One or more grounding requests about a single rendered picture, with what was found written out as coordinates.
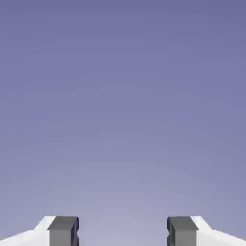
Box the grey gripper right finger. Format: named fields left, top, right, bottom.
left=166, top=215, right=246, bottom=246

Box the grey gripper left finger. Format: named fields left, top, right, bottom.
left=0, top=215, right=80, bottom=246

